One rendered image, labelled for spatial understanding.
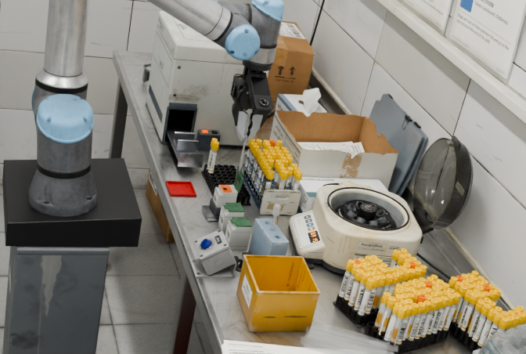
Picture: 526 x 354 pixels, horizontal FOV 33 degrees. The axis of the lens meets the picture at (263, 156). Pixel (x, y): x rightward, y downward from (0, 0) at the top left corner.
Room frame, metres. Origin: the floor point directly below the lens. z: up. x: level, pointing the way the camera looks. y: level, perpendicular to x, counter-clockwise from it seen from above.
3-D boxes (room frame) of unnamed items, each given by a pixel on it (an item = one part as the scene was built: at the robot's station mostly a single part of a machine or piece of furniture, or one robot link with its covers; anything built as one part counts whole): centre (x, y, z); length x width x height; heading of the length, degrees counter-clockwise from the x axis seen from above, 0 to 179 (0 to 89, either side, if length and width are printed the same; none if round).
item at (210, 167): (2.04, 0.08, 0.93); 0.17 x 0.09 x 0.11; 22
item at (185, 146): (2.18, 0.22, 0.92); 0.21 x 0.07 x 0.05; 21
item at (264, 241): (1.71, -0.05, 0.92); 0.10 x 0.07 x 0.10; 28
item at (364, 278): (1.58, -0.26, 0.93); 0.02 x 0.02 x 0.11
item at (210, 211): (1.90, 0.07, 0.89); 0.09 x 0.05 x 0.04; 114
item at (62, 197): (1.71, 0.42, 0.99); 0.15 x 0.15 x 0.10
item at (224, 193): (1.90, 0.07, 0.92); 0.05 x 0.04 x 0.06; 114
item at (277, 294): (1.54, -0.09, 0.93); 0.13 x 0.13 x 0.10; 19
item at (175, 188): (1.98, 0.19, 0.88); 0.07 x 0.07 x 0.01; 21
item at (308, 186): (2.04, -0.23, 0.92); 0.24 x 0.12 x 0.10; 111
